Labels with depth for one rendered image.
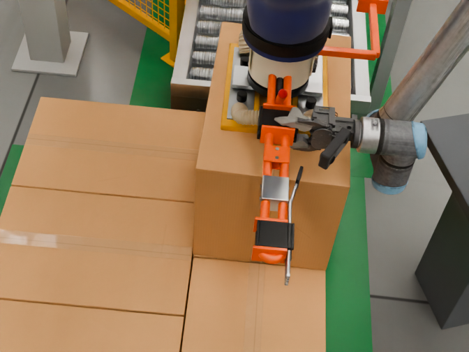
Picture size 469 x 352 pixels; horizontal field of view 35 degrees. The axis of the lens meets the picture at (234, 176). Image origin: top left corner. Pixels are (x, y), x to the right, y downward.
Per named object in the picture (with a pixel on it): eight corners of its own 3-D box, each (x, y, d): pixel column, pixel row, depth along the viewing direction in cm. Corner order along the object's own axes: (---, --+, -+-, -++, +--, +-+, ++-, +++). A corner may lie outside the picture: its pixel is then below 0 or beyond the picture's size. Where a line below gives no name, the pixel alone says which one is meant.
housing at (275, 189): (259, 186, 177) (261, 174, 173) (288, 188, 177) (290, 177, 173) (258, 209, 172) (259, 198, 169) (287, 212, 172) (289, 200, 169)
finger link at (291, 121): (275, 105, 185) (308, 116, 187) (273, 123, 181) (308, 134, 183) (280, 98, 182) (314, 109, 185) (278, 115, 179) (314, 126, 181)
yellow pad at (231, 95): (229, 47, 222) (230, 33, 219) (262, 50, 222) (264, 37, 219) (220, 130, 201) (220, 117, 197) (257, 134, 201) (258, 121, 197)
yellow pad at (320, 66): (292, 53, 222) (294, 40, 219) (326, 56, 223) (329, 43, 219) (290, 137, 201) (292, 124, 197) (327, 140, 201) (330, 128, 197)
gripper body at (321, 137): (307, 125, 192) (354, 129, 192) (306, 150, 186) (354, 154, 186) (311, 104, 186) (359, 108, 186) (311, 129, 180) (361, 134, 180)
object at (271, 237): (252, 229, 168) (255, 216, 164) (285, 232, 168) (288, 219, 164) (250, 260, 163) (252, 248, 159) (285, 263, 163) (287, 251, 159)
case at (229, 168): (216, 112, 261) (222, 20, 230) (330, 125, 260) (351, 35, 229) (192, 254, 222) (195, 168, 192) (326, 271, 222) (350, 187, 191)
